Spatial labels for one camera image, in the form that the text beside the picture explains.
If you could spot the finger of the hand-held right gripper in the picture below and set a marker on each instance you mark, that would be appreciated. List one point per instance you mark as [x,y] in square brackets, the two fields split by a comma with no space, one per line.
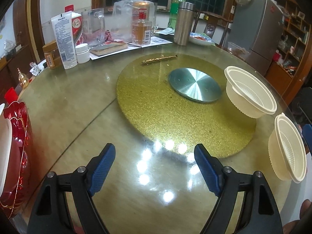
[308,131]

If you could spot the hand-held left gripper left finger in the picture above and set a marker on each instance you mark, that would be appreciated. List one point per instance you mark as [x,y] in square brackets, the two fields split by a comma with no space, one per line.
[102,171]

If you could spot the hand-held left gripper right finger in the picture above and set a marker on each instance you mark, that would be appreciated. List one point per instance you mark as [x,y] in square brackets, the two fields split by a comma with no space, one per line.
[207,171]

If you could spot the cream plastic bowl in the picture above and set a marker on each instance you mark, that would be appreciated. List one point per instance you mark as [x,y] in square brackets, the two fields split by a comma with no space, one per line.
[285,151]
[246,95]

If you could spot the gold glitter turntable disc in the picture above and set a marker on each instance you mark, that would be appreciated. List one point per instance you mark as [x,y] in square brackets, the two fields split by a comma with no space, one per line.
[151,112]

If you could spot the metal turntable hub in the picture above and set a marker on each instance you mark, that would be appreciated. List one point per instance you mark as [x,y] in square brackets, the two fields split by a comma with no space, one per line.
[195,85]

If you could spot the wooden shelf cabinet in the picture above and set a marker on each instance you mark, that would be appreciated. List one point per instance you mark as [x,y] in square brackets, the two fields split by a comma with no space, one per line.
[292,41]

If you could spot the clear plastic container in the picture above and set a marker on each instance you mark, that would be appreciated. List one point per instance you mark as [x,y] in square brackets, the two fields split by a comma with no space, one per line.
[237,51]

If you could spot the grey refrigerator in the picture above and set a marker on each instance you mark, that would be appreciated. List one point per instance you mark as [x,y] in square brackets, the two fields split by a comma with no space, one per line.
[256,29]

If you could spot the red plastic cup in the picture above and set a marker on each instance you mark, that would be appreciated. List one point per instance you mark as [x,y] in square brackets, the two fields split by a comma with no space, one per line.
[11,95]

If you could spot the small white jar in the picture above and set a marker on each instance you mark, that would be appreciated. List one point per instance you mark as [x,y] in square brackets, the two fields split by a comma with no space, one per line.
[82,53]

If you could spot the gold gourd ornament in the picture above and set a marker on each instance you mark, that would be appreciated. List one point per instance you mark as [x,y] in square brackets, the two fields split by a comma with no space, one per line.
[23,79]

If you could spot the gold stick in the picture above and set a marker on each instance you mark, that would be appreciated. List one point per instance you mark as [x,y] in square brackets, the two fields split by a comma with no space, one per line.
[159,59]

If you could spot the brown book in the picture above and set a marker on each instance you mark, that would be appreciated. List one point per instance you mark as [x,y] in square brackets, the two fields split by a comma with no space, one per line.
[108,48]

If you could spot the small glass bottle with label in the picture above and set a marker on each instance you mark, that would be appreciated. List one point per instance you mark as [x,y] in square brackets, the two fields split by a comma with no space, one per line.
[35,68]

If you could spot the peanut butter jar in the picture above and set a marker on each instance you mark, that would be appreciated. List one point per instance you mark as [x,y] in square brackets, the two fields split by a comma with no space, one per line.
[51,56]

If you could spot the blue white dish with food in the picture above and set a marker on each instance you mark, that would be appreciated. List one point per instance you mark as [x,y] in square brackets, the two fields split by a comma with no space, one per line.
[201,39]

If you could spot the white lotion tube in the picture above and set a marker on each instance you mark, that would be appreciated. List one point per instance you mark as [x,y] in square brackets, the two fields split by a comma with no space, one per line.
[64,41]

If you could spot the pink cloth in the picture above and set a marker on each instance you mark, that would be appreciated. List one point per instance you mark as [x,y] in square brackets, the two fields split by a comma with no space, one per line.
[109,36]

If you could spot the wooden sideboard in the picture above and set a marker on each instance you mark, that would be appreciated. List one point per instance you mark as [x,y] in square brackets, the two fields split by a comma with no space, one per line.
[17,61]

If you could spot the white papers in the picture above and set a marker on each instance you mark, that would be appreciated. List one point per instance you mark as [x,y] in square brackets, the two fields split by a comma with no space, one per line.
[156,41]

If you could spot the wooden chair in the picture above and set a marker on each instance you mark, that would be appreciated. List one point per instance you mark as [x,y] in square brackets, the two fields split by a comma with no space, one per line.
[212,24]

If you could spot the amber liquor bottle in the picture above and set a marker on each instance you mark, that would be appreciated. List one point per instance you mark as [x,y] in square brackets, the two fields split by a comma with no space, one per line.
[141,33]

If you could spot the glass mug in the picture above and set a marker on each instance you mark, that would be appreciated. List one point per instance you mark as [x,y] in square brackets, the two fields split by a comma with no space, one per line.
[93,26]

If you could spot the red white liquor bottle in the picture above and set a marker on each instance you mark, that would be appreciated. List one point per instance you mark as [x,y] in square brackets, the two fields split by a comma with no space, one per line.
[78,26]

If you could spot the steel thermos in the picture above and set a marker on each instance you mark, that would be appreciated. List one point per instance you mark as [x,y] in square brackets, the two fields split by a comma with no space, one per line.
[183,24]

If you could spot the clear plastic bag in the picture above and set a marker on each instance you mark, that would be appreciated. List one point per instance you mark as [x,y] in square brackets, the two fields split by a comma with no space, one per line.
[123,19]

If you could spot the green soda bottle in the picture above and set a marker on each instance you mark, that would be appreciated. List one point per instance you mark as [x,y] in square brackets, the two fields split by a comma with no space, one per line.
[175,9]

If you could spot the copper liquor box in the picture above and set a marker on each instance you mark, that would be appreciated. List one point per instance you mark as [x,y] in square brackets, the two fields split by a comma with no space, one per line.
[141,11]

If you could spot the glass jar black lid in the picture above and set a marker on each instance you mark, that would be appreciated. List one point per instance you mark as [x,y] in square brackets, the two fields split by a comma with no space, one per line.
[154,12]

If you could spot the wall remote control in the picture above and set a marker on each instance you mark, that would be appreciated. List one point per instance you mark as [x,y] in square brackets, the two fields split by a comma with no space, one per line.
[233,9]

